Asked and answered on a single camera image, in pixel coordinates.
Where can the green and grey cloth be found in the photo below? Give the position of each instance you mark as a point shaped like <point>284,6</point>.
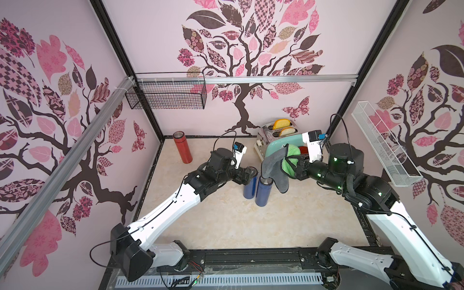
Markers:
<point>276,168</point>

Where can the white slotted cable duct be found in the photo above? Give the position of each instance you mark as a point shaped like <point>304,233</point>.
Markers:
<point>220,280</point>

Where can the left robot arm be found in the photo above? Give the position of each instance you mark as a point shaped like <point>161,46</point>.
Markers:
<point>134,247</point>

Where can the aluminium rail back wall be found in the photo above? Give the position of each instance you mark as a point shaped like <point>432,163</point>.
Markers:
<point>352,78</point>

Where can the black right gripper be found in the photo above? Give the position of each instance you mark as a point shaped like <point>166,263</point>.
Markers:
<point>299,168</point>

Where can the aluminium rail wall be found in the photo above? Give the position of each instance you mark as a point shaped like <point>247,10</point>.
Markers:
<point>20,230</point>
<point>352,78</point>

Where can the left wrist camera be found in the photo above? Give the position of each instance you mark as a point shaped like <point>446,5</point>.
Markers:
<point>239,150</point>

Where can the mint green toaster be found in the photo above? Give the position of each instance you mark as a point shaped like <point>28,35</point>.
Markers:
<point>268,140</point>

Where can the black wire basket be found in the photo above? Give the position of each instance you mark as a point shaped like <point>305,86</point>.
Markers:
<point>168,90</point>

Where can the white wire basket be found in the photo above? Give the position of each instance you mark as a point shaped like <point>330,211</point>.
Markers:
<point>391,154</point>

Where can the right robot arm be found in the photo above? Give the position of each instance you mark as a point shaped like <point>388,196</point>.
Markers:
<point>417,266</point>

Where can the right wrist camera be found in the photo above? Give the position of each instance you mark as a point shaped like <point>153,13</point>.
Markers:
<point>314,140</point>

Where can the red thermos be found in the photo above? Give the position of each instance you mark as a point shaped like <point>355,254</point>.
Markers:
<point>182,146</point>

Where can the dark blue thermos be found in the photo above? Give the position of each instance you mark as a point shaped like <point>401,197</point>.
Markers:
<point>263,191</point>

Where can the pale bread slice front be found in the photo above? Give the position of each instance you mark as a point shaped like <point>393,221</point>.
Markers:
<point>287,131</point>

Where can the yellow bread slice back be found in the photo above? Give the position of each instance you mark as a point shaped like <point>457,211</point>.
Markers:
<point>281,123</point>

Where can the red cup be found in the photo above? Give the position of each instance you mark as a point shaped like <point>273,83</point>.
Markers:
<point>303,150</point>

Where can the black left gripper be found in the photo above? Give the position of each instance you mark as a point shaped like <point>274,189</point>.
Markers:
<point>246,177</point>

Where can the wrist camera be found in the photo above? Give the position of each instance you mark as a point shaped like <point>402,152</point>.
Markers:
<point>314,140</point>
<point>239,150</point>

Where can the aluminium rail left wall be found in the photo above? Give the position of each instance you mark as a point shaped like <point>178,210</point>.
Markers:
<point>20,230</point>

